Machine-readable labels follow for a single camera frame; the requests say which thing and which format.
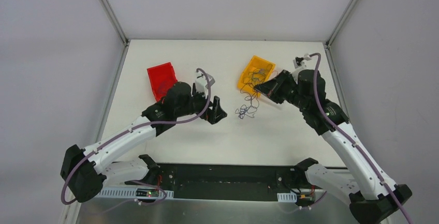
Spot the blue wire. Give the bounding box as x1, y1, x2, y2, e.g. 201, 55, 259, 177
239, 64, 273, 91

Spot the orange plastic bin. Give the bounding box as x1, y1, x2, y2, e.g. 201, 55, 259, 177
237, 55, 276, 96

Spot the coloured wire bundle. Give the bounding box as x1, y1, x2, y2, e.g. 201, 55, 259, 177
235, 90, 260, 121

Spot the dark purple wire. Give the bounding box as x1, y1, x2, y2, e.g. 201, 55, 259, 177
156, 81, 174, 95

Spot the red plastic bin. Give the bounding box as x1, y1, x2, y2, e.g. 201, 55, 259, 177
147, 62, 178, 101

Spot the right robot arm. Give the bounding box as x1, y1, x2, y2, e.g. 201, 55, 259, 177
254, 69, 412, 223

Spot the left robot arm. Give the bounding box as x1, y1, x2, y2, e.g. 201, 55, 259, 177
60, 82, 227, 205

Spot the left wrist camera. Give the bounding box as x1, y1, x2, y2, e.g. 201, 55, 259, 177
194, 71, 215, 96

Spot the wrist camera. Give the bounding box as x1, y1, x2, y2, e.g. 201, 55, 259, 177
292, 54, 311, 79
194, 71, 215, 96

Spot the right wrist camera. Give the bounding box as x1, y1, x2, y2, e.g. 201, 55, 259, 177
292, 54, 311, 79

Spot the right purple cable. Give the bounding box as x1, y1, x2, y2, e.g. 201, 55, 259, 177
277, 52, 414, 224

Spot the purple cable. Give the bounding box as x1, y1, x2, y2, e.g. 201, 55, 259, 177
277, 52, 414, 224
61, 68, 212, 215

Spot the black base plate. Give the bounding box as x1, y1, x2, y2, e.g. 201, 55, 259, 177
140, 163, 318, 205

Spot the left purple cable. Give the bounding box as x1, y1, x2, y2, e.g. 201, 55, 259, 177
61, 68, 212, 215

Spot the right white cable duct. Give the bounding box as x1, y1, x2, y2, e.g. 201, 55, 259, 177
277, 192, 297, 203

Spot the white cable duct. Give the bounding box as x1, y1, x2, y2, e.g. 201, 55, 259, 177
95, 186, 174, 200
277, 192, 297, 203

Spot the left white cable duct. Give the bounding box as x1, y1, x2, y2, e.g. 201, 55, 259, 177
95, 186, 174, 200

